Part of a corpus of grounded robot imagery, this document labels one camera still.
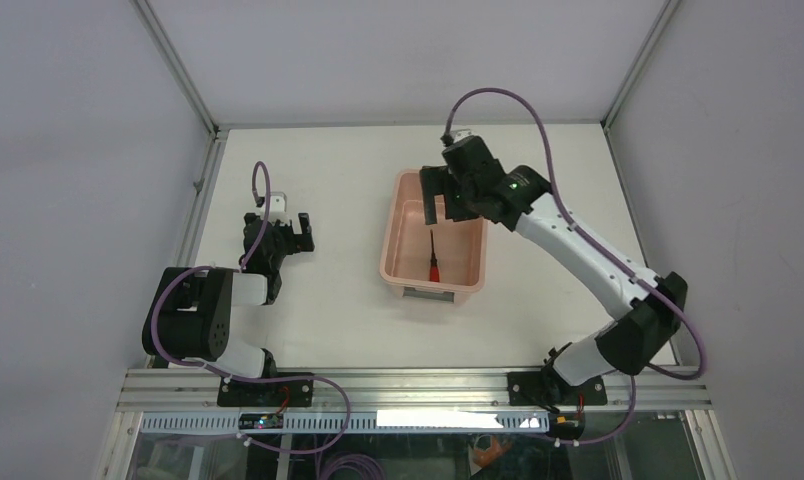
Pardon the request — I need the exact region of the red handled screwdriver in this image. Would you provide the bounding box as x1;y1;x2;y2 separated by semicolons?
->
429;230;441;283

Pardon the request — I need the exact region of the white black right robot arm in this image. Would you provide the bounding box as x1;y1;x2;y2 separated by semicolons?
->
419;135;687;405

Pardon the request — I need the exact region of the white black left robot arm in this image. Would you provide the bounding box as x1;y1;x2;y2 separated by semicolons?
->
142;213;315;406

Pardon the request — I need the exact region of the pink plastic bin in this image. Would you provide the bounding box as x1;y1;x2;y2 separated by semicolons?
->
379;169;488;304

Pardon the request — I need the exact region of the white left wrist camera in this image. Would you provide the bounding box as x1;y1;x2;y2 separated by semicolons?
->
265;191;290;223

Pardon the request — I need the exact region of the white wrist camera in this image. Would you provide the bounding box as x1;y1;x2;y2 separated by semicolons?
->
265;191;290;223
449;129;474;143

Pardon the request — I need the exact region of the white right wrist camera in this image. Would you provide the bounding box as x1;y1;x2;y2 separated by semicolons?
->
449;129;474;143

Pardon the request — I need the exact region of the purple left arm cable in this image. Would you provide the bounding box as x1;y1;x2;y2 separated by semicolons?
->
148;160;352;456

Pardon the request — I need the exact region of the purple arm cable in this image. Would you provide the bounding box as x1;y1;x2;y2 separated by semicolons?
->
442;86;708;446
148;160;352;456

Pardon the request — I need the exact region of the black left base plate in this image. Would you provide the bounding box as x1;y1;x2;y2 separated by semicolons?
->
216;372;314;408

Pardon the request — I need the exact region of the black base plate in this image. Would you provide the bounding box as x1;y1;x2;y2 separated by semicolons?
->
506;370;608;408
216;372;314;408

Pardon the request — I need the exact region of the white slotted cable duct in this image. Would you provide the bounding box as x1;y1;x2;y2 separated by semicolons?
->
140;409;549;436

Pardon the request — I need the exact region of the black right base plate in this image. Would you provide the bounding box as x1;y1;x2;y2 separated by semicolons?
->
506;370;608;408

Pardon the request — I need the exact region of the aluminium front rail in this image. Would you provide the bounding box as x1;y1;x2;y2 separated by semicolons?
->
116;367;713;412

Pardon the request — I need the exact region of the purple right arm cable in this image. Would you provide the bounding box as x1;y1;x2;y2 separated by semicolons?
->
442;86;708;446

